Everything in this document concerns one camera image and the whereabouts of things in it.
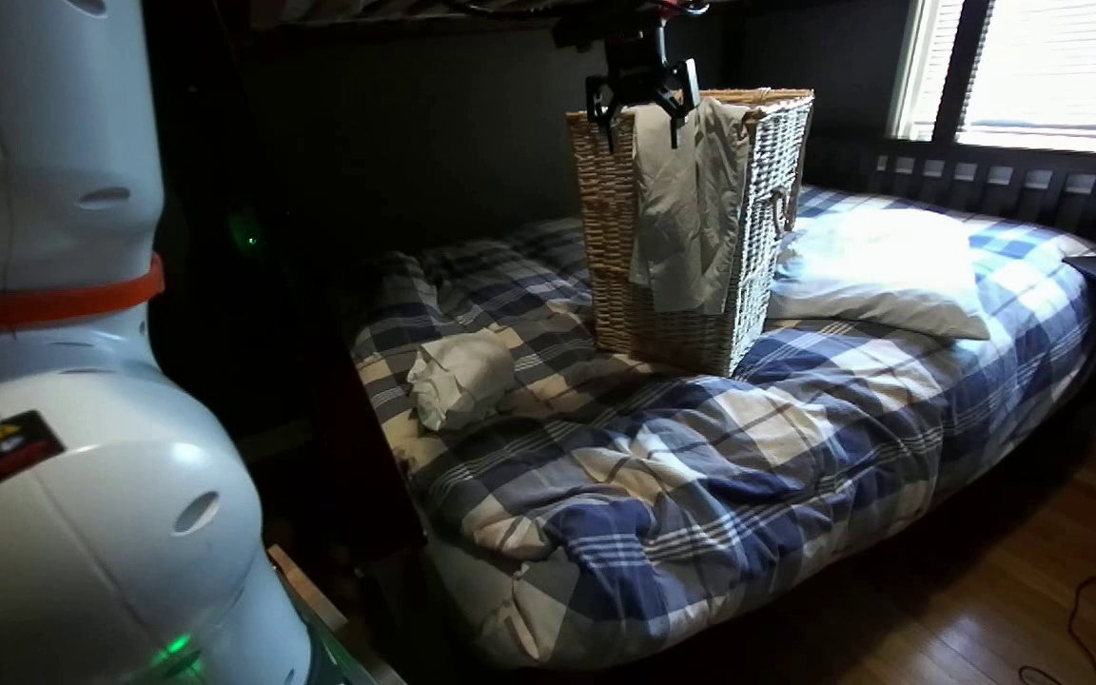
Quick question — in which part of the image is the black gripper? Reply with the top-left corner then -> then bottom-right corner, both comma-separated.
587,16 -> 701,136

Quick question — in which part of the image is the white pillowcase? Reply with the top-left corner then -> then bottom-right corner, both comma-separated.
633,98 -> 751,317

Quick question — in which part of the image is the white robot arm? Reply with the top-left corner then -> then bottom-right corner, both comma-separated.
0,0 -> 368,685

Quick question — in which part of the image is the wicker laundry basket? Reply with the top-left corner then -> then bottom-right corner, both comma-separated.
568,88 -> 816,375

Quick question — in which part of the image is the white bed pillow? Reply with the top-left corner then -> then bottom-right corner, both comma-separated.
767,206 -> 988,340

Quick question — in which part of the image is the small white crumpled cloth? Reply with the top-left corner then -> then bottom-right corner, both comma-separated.
407,333 -> 515,435

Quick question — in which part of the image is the window with blinds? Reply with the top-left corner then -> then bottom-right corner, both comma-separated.
889,0 -> 1096,153

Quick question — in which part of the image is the blue plaid comforter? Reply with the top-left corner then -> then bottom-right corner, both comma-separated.
355,188 -> 1096,670

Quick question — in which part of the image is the dark wooden headboard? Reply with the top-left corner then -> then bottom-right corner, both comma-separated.
869,140 -> 1096,240

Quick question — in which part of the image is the black floor cable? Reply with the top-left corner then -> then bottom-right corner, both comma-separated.
1017,556 -> 1096,685

